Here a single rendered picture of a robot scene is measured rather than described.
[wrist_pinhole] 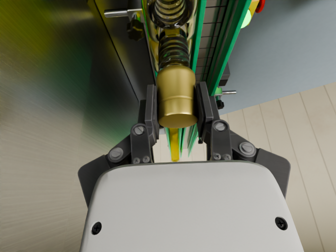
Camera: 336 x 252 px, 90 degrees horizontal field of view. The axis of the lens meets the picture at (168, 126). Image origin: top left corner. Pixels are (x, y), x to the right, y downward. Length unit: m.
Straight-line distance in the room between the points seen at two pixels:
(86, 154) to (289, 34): 0.75
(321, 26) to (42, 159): 0.84
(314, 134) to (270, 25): 1.83
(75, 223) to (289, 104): 2.44
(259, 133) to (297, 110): 0.49
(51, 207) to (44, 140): 0.06
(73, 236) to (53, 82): 0.21
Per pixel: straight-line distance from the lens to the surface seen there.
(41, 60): 0.20
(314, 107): 2.50
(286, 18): 0.74
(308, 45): 0.90
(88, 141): 0.32
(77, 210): 0.31
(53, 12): 0.24
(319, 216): 2.38
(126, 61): 0.56
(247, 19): 0.54
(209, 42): 0.52
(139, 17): 0.34
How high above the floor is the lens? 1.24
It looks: 20 degrees down
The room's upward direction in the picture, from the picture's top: 178 degrees clockwise
